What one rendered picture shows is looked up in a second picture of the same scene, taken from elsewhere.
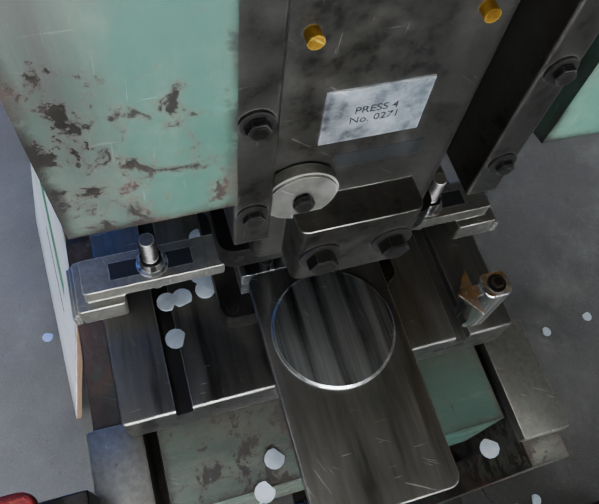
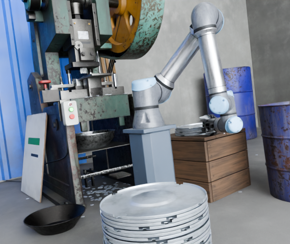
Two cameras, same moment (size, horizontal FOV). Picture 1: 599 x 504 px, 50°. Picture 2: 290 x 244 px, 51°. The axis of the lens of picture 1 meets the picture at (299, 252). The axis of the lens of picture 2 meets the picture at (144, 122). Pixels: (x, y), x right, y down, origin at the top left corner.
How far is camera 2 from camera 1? 1.98 m
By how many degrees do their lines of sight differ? 60
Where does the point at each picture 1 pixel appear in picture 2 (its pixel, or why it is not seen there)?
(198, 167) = (67, 26)
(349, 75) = (79, 29)
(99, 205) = (58, 28)
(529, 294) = not seen: hidden behind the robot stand
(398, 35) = (82, 25)
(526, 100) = (95, 29)
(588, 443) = not seen: hidden behind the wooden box
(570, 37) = (95, 22)
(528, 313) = not seen: hidden behind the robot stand
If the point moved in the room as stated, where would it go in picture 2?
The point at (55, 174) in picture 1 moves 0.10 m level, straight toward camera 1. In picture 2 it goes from (55, 23) to (64, 18)
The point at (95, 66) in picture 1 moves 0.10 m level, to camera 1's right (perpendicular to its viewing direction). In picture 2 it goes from (59, 13) to (75, 11)
